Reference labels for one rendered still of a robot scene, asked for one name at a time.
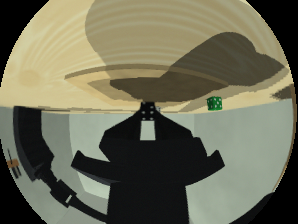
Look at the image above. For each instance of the green die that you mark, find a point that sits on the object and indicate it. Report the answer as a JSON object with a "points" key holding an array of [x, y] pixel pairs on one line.
{"points": [[214, 103]]}

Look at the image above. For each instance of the tan square mat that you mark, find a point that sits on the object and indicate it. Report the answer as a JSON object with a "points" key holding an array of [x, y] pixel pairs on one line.
{"points": [[131, 84]]}

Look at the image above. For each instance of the black die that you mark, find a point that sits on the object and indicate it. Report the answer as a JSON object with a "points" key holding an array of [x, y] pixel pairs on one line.
{"points": [[147, 111]]}

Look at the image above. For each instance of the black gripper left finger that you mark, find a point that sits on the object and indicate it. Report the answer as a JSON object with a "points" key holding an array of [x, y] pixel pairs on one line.
{"points": [[126, 129]]}

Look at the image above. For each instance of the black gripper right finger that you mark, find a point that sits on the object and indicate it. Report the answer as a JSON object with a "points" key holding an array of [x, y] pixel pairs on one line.
{"points": [[169, 129]]}

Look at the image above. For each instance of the brown cardboard box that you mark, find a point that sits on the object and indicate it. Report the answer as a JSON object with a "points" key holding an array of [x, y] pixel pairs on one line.
{"points": [[293, 95]]}

